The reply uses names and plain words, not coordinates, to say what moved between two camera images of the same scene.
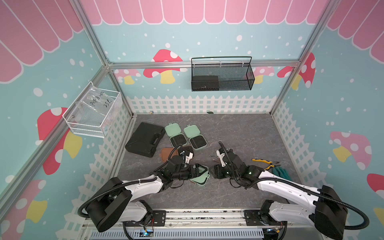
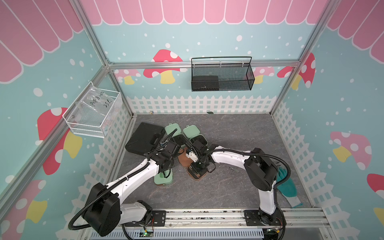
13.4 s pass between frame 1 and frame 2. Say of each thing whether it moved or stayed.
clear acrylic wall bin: stayed
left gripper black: moved
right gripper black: moved
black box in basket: stayed
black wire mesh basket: stayed
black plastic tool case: stayed
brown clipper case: moved
